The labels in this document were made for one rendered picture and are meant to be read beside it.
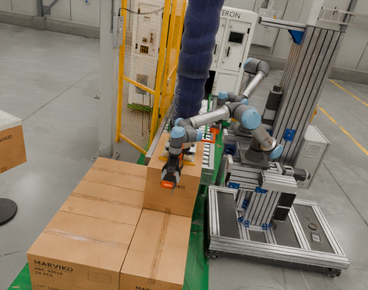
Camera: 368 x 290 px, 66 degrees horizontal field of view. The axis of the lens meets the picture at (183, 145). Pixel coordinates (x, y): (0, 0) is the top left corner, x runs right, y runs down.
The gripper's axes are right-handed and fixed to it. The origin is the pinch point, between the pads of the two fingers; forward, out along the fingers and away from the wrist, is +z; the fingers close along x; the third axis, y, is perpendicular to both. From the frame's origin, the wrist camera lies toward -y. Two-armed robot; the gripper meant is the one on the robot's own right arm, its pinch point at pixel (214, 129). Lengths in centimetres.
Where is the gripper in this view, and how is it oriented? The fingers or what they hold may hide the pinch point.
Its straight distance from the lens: 253.8
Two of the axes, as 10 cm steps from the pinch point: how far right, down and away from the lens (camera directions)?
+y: -1.3, 4.6, -8.8
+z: -1.6, 8.6, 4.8
